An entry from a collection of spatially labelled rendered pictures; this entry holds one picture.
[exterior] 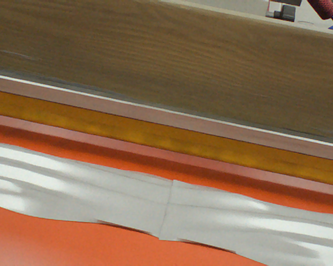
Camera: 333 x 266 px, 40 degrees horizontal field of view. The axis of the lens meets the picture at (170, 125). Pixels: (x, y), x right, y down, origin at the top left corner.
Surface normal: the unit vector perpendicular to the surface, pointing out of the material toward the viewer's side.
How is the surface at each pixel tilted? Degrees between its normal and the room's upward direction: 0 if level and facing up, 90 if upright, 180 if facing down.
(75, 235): 0
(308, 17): 90
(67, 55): 90
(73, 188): 34
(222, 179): 0
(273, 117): 90
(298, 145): 90
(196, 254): 0
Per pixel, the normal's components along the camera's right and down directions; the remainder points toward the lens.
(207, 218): 0.24, -0.62
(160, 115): -0.11, 0.26
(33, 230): 0.18, -0.94
